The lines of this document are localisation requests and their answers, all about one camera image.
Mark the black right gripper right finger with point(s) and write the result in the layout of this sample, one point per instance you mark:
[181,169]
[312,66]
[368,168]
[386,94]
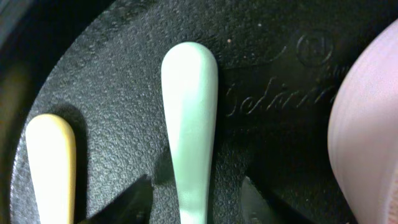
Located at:
[266,208]

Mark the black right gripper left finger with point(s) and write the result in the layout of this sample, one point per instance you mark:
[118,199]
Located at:
[132,206]

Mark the mint green plastic knife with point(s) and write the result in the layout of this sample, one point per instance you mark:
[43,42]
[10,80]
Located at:
[189,79]

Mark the round black tray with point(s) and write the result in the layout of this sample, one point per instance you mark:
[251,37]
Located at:
[97,65]

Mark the yellow plastic knife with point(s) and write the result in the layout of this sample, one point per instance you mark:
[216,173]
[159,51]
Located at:
[51,150]

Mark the pink bowl with grains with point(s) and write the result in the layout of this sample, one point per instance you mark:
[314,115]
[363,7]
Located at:
[362,132]

